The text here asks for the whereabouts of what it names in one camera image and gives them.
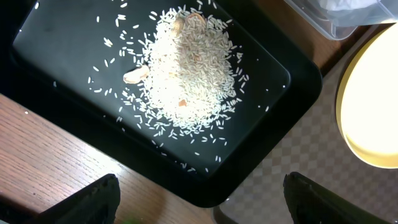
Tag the dark brown tray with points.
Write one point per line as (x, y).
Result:
(314, 147)

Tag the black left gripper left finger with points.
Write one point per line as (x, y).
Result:
(96, 203)

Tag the clear plastic bin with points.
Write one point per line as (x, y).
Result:
(338, 25)

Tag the black flat tray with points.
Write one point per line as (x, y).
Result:
(281, 76)

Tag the rice pile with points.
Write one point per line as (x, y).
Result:
(171, 70)

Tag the yellow plate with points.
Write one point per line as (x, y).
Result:
(366, 101)

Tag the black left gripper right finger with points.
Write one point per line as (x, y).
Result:
(310, 203)

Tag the crumpled white tissue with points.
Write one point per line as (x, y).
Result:
(345, 5)

